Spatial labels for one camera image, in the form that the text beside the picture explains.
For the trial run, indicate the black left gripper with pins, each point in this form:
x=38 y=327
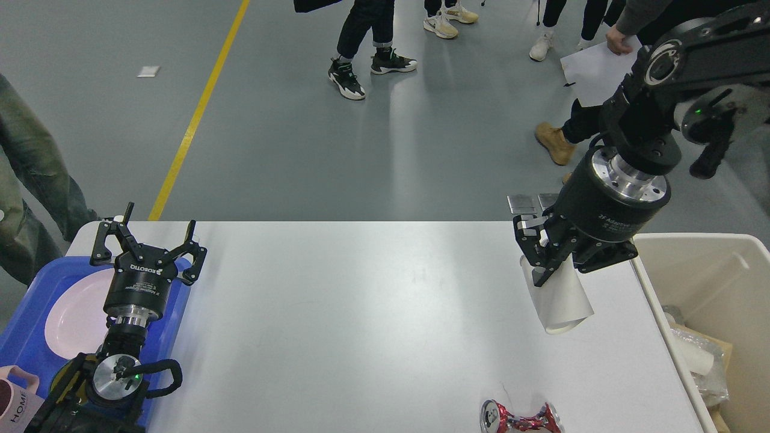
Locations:
x=139 y=288

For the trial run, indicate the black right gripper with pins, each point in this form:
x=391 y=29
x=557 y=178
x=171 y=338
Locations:
x=606 y=199

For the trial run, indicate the white paper cup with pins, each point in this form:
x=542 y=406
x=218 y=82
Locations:
x=561 y=302
x=693 y=348

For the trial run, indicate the pink plate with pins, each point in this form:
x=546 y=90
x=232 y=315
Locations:
x=76 y=322

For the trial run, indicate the aluminium foil sheet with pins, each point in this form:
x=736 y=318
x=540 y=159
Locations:
x=713 y=388

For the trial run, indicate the brown paper bag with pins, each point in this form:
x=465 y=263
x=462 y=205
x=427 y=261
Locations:
x=715 y=412

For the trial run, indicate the pink ribbed mug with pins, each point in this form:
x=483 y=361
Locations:
x=19 y=399

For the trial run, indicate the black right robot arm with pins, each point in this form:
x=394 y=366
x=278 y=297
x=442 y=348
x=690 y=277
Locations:
x=706 y=78

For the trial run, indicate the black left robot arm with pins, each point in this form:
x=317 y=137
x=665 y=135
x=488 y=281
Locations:
x=104 y=391

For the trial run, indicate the bystander bare hand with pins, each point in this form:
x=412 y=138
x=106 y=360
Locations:
x=616 y=42

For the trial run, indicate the right metal floor socket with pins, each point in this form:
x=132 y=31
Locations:
x=545 y=201

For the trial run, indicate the metal floor socket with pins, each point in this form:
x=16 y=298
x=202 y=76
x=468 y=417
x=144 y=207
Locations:
x=520 y=204
x=545 y=201

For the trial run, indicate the left metal floor socket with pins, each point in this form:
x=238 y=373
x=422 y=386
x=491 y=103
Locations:
x=520 y=204

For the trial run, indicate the clear plastic bottle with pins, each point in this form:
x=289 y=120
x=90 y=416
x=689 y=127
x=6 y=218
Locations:
x=673 y=315

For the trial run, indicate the person in green trousers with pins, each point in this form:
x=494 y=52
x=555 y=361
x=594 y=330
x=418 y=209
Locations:
x=30 y=158

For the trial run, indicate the person in tan boots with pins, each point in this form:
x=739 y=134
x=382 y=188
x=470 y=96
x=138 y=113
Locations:
x=648 y=20

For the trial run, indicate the beige plastic bin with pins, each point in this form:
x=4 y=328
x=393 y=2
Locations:
x=720 y=282

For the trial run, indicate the white paper sheet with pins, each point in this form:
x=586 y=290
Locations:
x=595 y=72

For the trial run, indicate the crushed red soda can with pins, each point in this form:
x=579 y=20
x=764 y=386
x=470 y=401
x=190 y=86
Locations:
x=494 y=417

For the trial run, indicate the person in plain white sneakers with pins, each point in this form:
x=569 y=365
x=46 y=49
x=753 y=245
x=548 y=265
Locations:
x=595 y=13

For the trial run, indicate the person in black-white sneakers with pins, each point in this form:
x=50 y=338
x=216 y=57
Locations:
x=366 y=16

